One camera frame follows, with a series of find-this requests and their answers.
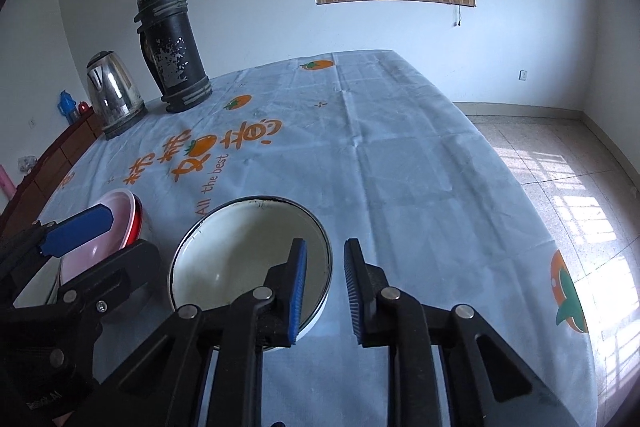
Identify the red plastic bowl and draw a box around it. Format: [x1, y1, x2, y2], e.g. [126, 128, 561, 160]
[58, 188, 148, 285]

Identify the stainless steel bowl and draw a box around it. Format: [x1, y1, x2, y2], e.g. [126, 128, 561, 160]
[13, 258, 61, 308]

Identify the dark wooden sideboard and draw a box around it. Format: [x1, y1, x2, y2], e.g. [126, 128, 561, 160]
[1, 107, 102, 239]

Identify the pink thermos bottle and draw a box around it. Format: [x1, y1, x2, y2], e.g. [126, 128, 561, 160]
[0, 165, 16, 199]

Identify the crumpled plastic bag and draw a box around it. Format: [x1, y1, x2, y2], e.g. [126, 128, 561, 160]
[17, 155, 38, 174]

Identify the small red jar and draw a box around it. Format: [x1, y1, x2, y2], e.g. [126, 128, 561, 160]
[78, 102, 90, 115]

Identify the blue water jug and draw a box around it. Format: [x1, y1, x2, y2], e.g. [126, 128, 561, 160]
[58, 90, 79, 126]

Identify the stainless steel electric kettle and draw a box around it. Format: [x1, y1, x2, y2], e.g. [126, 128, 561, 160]
[86, 51, 146, 140]

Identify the black thermos flask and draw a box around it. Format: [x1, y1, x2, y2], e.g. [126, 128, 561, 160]
[134, 0, 212, 114]

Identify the blue persimmon print tablecloth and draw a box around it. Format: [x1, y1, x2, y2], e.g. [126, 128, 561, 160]
[42, 51, 598, 426]

